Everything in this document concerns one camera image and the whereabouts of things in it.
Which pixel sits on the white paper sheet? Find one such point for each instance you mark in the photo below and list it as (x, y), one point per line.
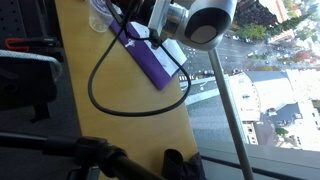
(173, 56)

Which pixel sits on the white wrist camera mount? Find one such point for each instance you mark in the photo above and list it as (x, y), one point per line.
(159, 16)

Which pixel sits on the clear plastic cup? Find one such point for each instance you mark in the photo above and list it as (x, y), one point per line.
(98, 20)

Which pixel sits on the purple folder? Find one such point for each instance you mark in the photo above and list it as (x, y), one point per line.
(146, 63)

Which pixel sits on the black cloth bag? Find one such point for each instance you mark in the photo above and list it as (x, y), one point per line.
(180, 166)

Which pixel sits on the black camera tripod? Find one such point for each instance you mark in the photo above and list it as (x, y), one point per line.
(93, 153)

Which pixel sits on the black chair grey rim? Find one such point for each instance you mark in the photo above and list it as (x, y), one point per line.
(23, 83)

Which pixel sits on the black perforated panel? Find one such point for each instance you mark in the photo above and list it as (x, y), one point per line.
(16, 16)

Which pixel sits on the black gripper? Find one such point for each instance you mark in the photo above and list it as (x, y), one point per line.
(135, 10)

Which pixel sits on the grey metal handrail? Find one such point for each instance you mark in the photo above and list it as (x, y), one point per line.
(230, 110)

